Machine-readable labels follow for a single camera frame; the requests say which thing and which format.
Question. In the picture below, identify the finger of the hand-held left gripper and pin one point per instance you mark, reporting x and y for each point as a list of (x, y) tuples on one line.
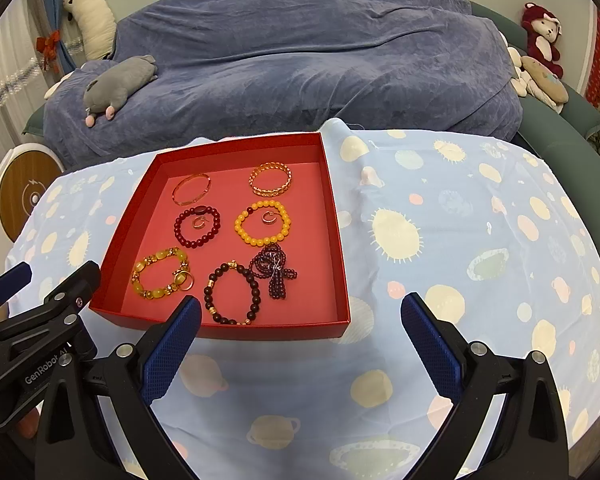
[(7, 282), (75, 287)]

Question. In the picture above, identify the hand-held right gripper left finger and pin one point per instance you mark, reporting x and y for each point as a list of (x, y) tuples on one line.
[(170, 350)]

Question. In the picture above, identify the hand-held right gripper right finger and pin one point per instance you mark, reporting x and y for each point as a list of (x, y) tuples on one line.
[(432, 350)]

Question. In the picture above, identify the red tray box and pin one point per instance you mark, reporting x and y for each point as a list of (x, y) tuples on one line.
[(310, 260)]

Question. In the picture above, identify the round white wooden disc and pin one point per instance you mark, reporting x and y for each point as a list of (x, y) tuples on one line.
[(20, 195)]

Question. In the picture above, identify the light blue printed tablecloth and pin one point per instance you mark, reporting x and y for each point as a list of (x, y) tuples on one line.
[(455, 260)]

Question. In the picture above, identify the thin gold bangle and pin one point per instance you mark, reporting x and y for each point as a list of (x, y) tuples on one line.
[(176, 195)]

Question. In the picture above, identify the grey plush mouse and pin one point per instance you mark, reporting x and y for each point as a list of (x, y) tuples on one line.
[(120, 85)]

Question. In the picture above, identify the window curtain with red bow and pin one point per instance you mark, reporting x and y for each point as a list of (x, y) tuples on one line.
[(55, 45)]

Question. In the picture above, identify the green sofa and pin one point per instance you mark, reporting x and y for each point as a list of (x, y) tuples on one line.
[(570, 125)]

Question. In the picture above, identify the white plush toy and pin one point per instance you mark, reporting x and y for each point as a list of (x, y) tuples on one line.
[(95, 15)]

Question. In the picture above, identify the beige plush toy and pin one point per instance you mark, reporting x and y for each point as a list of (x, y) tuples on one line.
[(545, 80)]

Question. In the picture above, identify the sofa with blue cover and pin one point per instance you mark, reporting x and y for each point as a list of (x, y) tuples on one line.
[(290, 60)]

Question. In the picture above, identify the red plush monkey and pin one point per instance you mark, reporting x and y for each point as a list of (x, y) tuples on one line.
[(540, 45)]

